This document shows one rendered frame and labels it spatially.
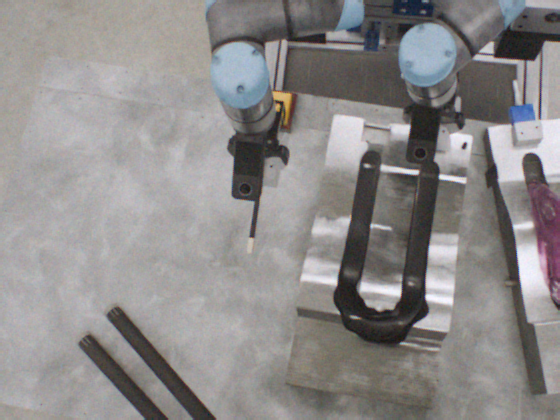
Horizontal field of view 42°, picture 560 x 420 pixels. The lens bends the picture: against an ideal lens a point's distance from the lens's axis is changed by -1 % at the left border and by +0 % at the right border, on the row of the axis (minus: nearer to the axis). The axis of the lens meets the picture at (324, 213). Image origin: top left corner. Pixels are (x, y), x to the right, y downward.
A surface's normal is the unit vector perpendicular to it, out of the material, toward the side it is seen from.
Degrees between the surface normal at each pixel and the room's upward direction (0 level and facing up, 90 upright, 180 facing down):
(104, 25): 0
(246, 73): 1
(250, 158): 33
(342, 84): 0
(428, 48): 11
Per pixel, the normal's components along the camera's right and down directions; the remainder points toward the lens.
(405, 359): -0.03, -0.25
